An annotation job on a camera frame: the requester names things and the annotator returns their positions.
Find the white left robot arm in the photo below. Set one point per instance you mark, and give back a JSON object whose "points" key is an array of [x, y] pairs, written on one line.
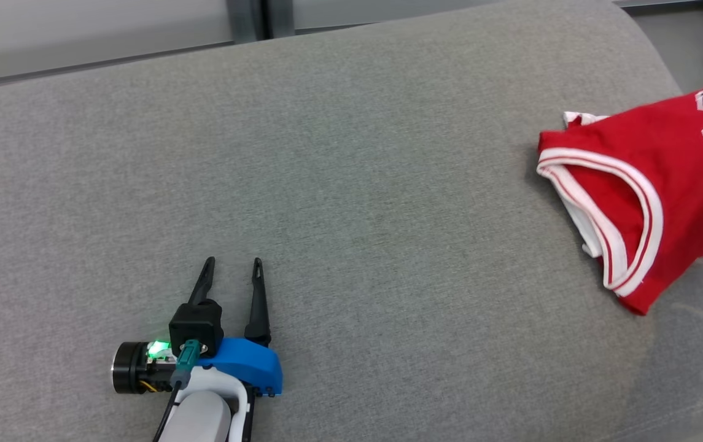
{"points": [[204, 414]]}

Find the red basketball jersey white trim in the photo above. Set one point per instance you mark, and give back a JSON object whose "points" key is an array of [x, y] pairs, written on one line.
{"points": [[670, 147]]}

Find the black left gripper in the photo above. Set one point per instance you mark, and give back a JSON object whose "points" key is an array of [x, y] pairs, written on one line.
{"points": [[136, 368]]}

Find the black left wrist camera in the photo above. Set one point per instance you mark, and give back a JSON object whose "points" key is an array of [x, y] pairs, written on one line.
{"points": [[198, 322]]}

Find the grey metal partition post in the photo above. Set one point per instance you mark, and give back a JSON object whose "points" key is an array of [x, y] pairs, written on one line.
{"points": [[266, 18]]}

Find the teal left camera connector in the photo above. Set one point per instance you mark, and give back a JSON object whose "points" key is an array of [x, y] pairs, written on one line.
{"points": [[186, 365]]}

